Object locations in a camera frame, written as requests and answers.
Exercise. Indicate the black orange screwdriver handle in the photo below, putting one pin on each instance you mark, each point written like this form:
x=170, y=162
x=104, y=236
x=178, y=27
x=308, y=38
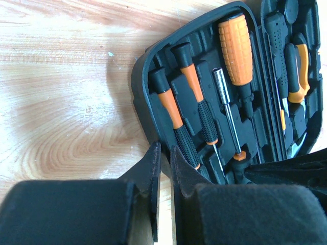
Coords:
x=240, y=158

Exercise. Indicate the black plastic tool case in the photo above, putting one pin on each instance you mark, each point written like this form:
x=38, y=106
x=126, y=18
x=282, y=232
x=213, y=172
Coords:
x=203, y=35

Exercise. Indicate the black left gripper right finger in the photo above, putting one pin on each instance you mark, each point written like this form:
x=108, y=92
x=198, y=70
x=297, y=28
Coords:
x=207, y=213

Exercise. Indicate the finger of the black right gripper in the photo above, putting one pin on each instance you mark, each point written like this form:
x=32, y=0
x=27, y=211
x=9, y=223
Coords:
x=306, y=170

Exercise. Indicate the orange black pliers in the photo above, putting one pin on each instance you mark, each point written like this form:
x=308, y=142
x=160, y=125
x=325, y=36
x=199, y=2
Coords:
x=297, y=65

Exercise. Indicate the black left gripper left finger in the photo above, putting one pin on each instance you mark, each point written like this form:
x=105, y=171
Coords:
x=104, y=211

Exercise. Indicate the orange grid handle tool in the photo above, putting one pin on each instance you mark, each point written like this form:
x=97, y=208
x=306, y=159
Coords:
x=237, y=53

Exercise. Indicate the small orange black screwdriver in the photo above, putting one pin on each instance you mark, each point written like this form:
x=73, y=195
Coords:
x=183, y=55

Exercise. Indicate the claw hammer black grip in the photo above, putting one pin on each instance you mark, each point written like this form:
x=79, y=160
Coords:
x=277, y=27

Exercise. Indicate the silver orange utility knife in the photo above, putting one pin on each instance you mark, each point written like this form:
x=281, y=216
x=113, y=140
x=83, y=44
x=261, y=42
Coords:
x=282, y=114

